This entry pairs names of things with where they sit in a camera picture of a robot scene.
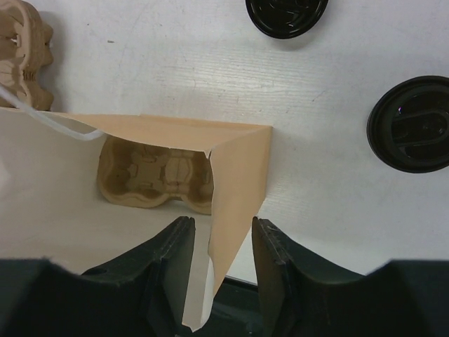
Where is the black cup lid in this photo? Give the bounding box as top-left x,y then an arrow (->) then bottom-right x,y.
366,76 -> 448,173
246,0 -> 328,39

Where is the single brown cup carrier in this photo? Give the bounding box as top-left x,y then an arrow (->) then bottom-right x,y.
97,136 -> 214,215

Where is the brown paper bag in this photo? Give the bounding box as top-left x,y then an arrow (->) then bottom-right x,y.
1,89 -> 273,330

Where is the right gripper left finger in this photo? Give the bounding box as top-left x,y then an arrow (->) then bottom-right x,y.
1,216 -> 195,336

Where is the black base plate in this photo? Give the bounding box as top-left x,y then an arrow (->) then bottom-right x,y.
199,277 -> 264,337

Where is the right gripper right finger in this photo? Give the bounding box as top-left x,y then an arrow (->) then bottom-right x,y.
252,218 -> 448,336

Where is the brown cardboard cup carrier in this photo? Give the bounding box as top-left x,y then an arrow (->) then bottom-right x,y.
1,0 -> 54,111

